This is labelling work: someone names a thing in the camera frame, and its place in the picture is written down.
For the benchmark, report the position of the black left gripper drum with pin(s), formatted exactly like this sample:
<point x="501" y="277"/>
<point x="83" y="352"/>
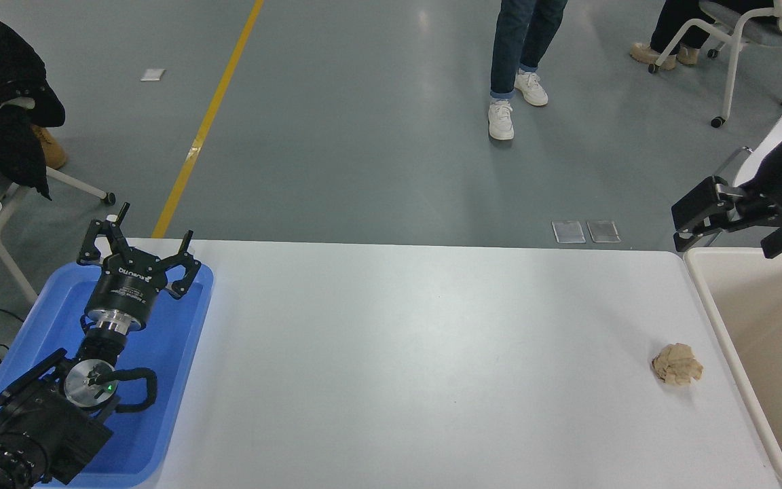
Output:
<point x="123" y="288"/>

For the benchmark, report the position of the tan paper ball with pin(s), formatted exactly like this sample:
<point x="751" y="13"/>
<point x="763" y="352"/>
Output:
<point x="677" y="365"/>

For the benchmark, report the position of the white chair leg with caster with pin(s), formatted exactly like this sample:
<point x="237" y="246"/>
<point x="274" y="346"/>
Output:
<point x="75" y="183"/>

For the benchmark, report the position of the blue plastic tray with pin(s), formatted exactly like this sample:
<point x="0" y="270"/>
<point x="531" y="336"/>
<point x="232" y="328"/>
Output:
<point x="174" y="353"/>

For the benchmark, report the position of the large pale plastic bin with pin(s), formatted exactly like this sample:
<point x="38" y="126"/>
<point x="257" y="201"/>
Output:
<point x="764" y="319"/>

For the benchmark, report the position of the silver floor plate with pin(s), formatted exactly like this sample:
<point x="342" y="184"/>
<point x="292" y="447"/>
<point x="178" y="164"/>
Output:
<point x="603" y="231"/>
<point x="569" y="231"/>

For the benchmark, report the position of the seated person with tan shoes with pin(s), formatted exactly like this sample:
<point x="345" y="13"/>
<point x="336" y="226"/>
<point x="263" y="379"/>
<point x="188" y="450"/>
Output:
<point x="676" y="24"/>

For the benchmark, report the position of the seated person in black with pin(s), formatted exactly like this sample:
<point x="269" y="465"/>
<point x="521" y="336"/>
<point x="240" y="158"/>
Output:
<point x="4" y="81"/>

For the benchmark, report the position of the walking person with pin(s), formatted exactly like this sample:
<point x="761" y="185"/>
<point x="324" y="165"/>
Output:
<point x="523" y="41"/>

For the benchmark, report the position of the white frame wheeled chair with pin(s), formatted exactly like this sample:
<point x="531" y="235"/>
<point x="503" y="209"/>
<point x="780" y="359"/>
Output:
<point x="730" y="41"/>

